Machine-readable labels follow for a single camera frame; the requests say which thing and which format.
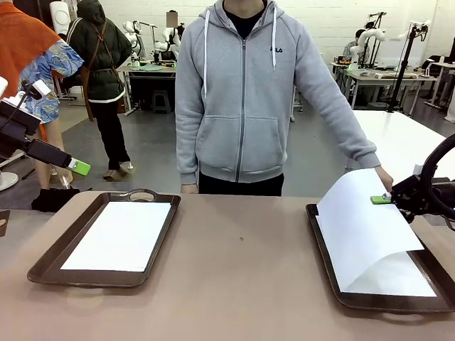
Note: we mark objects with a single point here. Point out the seated person in plaid shirt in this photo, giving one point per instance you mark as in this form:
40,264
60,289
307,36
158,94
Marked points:
352,49

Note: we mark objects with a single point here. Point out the person in dark green jacket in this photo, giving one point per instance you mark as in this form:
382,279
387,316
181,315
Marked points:
99,64

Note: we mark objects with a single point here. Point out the black camera frame stand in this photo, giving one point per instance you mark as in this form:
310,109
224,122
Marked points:
379,16

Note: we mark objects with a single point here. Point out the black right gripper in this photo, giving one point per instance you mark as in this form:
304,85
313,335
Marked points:
414,195

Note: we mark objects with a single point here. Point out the white A4 paper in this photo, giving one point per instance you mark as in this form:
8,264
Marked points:
398,280
359,227
117,238

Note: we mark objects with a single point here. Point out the grey-sleeved left forearm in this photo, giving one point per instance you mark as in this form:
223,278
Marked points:
350,135

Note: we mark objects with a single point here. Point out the person in grey hoodie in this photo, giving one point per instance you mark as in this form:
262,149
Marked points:
234,106

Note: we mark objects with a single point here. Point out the grey plastic stool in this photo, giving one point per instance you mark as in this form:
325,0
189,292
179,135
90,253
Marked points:
161,101

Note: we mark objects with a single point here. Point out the background white desk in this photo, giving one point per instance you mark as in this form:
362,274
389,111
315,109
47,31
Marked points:
377,81

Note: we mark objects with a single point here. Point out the background person in black shirt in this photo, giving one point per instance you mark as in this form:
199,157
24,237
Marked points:
179,32

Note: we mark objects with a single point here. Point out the grey-sleeved right forearm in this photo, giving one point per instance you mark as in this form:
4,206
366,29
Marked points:
188,156

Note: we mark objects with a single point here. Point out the brown plastic tray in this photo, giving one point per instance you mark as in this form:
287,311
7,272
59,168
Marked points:
46,273
373,304

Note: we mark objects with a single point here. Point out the white round stand base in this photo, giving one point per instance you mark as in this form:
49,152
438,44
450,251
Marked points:
7,181

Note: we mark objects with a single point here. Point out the white round-faced appliance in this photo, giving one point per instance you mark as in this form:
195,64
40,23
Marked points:
60,14

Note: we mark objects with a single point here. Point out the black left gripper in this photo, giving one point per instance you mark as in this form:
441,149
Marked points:
14,128

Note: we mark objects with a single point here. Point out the black tripod stand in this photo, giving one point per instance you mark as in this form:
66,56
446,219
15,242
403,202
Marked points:
403,71

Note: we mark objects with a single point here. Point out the background desk with black panel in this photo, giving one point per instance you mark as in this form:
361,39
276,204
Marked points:
149,71

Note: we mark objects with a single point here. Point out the dark brown flat item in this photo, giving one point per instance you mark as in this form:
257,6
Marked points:
4,223

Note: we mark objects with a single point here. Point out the person's left hand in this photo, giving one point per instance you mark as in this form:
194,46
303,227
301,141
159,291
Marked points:
386,180

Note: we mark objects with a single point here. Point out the white table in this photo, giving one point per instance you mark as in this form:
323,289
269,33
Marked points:
401,142

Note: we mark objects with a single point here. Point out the white height-adjustable desk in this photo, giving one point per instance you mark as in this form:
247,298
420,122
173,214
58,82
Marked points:
442,65

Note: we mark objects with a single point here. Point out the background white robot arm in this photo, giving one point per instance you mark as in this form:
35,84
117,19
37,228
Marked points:
165,39
132,39
366,39

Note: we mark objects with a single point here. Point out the person's right hand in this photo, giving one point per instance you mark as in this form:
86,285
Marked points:
189,189

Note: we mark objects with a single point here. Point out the black bundle on floor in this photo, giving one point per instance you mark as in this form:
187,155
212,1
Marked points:
49,200

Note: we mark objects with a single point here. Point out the mannequin in orange floral clothes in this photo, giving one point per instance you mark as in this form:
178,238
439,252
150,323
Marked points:
21,42

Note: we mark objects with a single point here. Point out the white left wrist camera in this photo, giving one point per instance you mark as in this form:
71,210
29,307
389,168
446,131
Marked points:
41,87

